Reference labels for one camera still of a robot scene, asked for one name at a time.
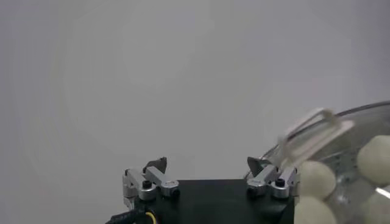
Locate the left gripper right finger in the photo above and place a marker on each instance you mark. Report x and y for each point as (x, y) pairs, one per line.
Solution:
(265, 178)

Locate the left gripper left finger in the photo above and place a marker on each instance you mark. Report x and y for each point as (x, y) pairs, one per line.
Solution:
(158, 179)

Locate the white steamed baozi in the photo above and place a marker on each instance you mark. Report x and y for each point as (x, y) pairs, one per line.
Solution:
(314, 211)
(376, 159)
(379, 208)
(317, 179)

